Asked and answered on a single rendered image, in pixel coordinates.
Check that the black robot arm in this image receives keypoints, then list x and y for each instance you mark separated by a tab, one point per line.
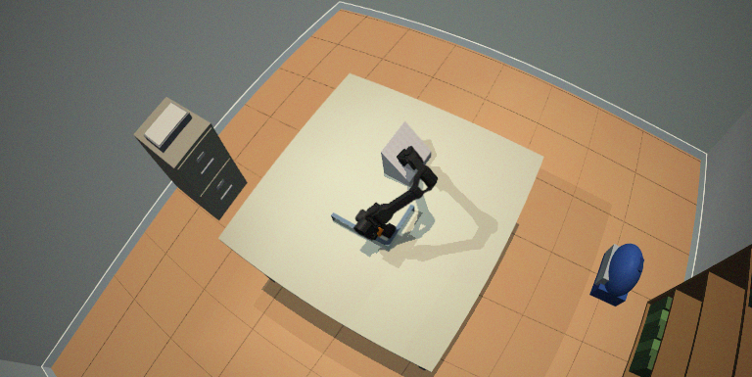
367	226

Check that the clear low wall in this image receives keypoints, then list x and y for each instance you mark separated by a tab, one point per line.
374	241

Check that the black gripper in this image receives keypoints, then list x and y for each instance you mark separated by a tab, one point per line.
389	229

